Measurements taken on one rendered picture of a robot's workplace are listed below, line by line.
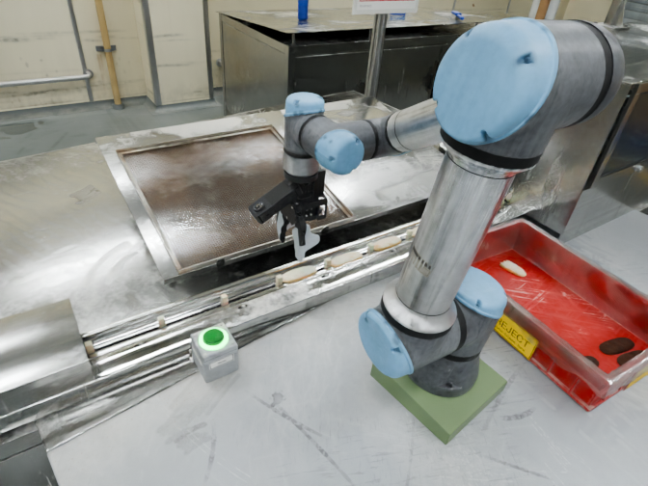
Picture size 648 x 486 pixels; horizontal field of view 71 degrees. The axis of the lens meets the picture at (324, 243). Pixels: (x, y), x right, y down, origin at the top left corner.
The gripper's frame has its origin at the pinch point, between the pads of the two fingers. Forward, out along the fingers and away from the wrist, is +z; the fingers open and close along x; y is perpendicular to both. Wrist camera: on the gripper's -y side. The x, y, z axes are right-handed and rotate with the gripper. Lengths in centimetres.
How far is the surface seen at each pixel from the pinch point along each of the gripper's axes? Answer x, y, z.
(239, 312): -6.1, -15.4, 7.8
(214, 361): -16.8, -25.4, 6.3
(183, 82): 340, 88, 70
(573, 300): -39, 62, 11
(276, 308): -8.6, -7.8, 7.8
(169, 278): 9.3, -25.4, 5.6
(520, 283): -28, 55, 11
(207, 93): 340, 110, 82
